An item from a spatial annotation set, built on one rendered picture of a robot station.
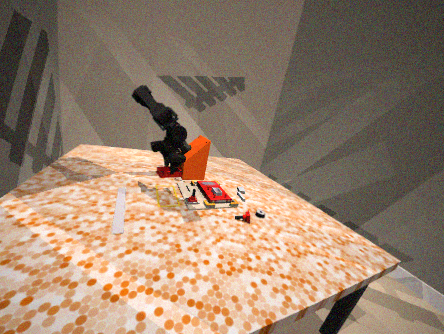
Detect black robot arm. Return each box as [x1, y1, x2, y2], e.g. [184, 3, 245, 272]
[132, 85, 192, 155]

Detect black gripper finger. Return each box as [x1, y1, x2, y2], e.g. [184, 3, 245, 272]
[167, 159, 181, 174]
[159, 151, 170, 167]

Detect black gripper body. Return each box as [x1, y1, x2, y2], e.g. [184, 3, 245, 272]
[161, 136, 186, 162]

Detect black toy tyre with grey hub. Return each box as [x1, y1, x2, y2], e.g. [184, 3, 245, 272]
[256, 210, 266, 218]

